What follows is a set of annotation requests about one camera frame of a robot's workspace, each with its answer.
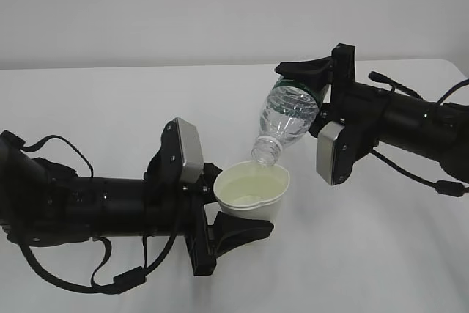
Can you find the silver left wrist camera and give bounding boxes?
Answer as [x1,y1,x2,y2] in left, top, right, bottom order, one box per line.
[146,117,204,185]

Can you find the clear green-label water bottle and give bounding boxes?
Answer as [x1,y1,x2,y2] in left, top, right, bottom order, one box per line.
[251,76,328,166]

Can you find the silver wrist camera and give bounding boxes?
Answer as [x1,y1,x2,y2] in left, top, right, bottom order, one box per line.
[146,117,204,185]
[316,121,358,185]

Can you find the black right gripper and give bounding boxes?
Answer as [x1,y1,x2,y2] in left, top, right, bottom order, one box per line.
[274,43,385,167]

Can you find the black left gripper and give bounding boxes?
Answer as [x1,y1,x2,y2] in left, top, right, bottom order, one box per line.
[144,162,276,277]

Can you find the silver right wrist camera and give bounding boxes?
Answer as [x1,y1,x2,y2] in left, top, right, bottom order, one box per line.
[316,121,358,185]

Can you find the white paper cup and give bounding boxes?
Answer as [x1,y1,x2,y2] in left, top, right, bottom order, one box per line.
[213,161,290,223]

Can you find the black right camera cable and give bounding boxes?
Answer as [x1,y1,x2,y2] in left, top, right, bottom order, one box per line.
[368,70,469,199]

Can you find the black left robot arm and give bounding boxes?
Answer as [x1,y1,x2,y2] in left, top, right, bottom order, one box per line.
[1,121,273,290]

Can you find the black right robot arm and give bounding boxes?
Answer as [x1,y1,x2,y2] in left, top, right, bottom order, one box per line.
[275,43,468,196]

